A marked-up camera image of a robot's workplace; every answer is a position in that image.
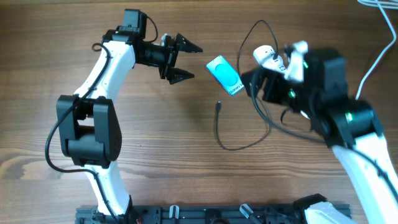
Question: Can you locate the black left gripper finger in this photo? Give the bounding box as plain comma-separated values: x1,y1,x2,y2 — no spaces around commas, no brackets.
167,67,195,85
175,33,203,53

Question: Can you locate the cyan Galaxy smartphone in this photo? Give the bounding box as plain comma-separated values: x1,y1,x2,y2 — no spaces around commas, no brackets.
206,55,244,96

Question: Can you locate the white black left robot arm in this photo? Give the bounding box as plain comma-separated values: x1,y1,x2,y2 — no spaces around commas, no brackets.
49,9,202,222

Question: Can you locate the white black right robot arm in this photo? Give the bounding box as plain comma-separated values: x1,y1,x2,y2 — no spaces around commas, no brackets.
241,48,397,223

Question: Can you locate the white power strip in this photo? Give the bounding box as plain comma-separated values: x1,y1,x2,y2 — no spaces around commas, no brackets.
253,45,286,73

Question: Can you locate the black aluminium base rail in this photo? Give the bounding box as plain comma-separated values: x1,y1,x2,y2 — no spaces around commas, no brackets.
75,203,299,224

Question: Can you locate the white power strip cord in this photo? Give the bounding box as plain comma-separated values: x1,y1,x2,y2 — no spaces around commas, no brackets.
354,0,398,101

